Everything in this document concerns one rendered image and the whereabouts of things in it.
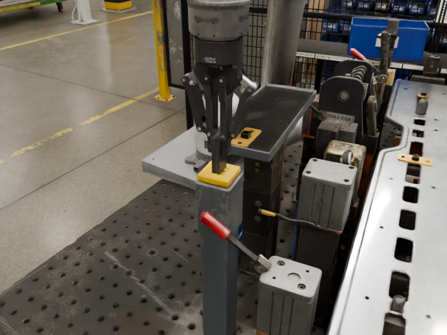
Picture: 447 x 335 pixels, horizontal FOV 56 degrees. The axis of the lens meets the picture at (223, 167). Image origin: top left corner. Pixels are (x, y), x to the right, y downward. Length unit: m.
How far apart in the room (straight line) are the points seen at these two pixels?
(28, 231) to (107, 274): 1.48
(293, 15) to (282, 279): 0.78
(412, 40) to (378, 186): 1.01
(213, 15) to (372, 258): 0.52
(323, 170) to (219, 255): 0.27
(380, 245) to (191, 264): 0.56
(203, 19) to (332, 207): 0.45
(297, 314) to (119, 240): 0.76
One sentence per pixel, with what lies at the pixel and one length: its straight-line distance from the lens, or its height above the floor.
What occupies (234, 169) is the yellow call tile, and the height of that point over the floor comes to 1.15.
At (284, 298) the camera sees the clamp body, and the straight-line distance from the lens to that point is 0.69.
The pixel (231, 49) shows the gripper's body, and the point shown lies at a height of 1.38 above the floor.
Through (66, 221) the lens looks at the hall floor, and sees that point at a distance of 2.68.
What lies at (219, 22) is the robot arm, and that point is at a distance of 0.62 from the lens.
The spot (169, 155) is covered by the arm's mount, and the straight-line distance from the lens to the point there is 1.66.
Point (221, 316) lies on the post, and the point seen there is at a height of 0.81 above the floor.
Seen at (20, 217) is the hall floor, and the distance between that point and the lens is 2.82.
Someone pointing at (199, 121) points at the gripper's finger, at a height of 1.25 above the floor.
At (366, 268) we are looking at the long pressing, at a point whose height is 1.00.
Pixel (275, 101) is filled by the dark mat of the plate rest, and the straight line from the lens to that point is 1.05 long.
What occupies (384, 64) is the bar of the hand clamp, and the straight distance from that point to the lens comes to 1.59.
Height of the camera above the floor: 1.54
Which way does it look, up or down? 31 degrees down
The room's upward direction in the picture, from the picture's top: straight up
